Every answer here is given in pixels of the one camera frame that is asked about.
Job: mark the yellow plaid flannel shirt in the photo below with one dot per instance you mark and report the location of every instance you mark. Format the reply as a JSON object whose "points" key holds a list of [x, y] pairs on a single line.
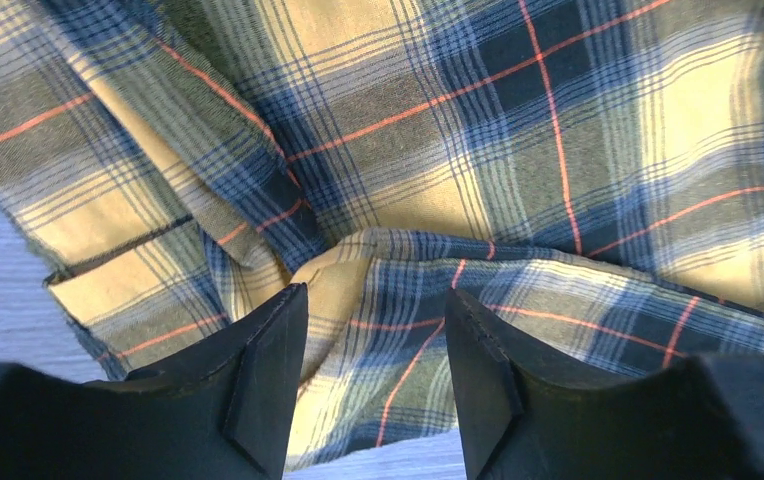
{"points": [[592, 170]]}

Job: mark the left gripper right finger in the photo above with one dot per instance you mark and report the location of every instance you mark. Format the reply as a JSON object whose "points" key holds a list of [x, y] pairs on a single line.
{"points": [[526, 410]]}

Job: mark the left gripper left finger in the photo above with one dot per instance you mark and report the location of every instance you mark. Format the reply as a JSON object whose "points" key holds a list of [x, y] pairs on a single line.
{"points": [[221, 408]]}

